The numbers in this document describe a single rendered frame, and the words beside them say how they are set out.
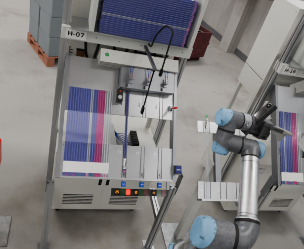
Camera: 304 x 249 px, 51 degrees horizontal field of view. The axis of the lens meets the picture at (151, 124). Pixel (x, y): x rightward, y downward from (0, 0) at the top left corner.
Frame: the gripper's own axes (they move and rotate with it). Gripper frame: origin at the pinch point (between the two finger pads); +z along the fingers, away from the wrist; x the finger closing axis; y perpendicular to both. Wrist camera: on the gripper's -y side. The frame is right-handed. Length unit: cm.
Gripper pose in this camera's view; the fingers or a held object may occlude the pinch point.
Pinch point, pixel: (282, 126)
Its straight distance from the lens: 159.3
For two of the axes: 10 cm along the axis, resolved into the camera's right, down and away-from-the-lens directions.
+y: -3.4, 8.7, 3.7
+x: 2.9, 4.6, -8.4
